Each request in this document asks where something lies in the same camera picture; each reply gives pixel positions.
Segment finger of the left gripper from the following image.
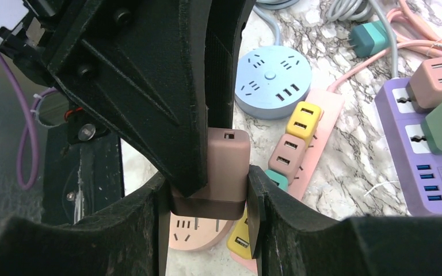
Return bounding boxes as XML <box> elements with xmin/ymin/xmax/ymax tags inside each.
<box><xmin>205</xmin><ymin>0</ymin><xmax>255</xmax><ymax>128</ymax></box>

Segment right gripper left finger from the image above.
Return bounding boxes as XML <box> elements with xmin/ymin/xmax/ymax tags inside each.
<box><xmin>0</xmin><ymin>174</ymin><xmax>170</xmax><ymax>275</ymax></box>

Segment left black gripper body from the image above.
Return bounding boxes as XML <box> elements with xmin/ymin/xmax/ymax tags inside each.
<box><xmin>0</xmin><ymin>1</ymin><xmax>88</xmax><ymax>88</ymax></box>

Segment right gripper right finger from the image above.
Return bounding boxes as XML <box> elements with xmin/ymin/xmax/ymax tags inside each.
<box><xmin>247</xmin><ymin>165</ymin><xmax>442</xmax><ymax>275</ymax></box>

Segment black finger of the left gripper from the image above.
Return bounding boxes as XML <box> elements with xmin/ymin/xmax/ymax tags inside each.
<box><xmin>41</xmin><ymin>1</ymin><xmax>210</xmax><ymax>197</ymax></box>

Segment teal charger plug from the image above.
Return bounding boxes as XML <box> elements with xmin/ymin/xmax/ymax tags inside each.
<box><xmin>265</xmin><ymin>169</ymin><xmax>289</xmax><ymax>191</ymax></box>

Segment dusty pink charger plug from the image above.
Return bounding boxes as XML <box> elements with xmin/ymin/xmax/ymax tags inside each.
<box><xmin>172</xmin><ymin>128</ymin><xmax>250</xmax><ymax>220</ymax></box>

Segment yellow charger plug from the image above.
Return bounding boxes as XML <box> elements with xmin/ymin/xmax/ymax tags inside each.
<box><xmin>285</xmin><ymin>101</ymin><xmax>322</xmax><ymax>147</ymax></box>
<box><xmin>226</xmin><ymin>211</ymin><xmax>252</xmax><ymax>260</ymax></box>

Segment pink dual USB charger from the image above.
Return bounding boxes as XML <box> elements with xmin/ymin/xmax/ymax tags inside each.
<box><xmin>406</xmin><ymin>57</ymin><xmax>442</xmax><ymax>113</ymax></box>

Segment pink round power socket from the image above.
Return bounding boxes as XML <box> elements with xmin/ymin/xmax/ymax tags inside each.
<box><xmin>169</xmin><ymin>213</ymin><xmax>234</xmax><ymax>251</ymax></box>

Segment blue round power socket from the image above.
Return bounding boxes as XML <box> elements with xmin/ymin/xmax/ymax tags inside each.
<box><xmin>235</xmin><ymin>45</ymin><xmax>313</xmax><ymax>120</ymax></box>

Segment pink long power strip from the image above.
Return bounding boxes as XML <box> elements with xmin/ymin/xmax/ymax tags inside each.
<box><xmin>228</xmin><ymin>88</ymin><xmax>346</xmax><ymax>275</ymax></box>

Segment purple power strip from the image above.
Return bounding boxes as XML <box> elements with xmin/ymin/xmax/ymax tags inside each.
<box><xmin>375</xmin><ymin>78</ymin><xmax>442</xmax><ymax>216</ymax></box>

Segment blue coiled cable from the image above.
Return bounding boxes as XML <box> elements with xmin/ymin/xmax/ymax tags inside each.
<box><xmin>252</xmin><ymin>0</ymin><xmax>302</xmax><ymax>47</ymax></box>

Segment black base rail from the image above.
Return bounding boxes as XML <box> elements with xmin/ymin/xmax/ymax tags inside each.
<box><xmin>41</xmin><ymin>108</ymin><xmax>125</xmax><ymax>225</ymax></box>

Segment grey coiled cable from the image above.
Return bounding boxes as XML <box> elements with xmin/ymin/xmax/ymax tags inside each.
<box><xmin>326</xmin><ymin>0</ymin><xmax>400</xmax><ymax>79</ymax></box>

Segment salmon coiled cable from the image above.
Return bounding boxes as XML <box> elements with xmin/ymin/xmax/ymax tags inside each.
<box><xmin>327</xmin><ymin>0</ymin><xmax>442</xmax><ymax>94</ymax></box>

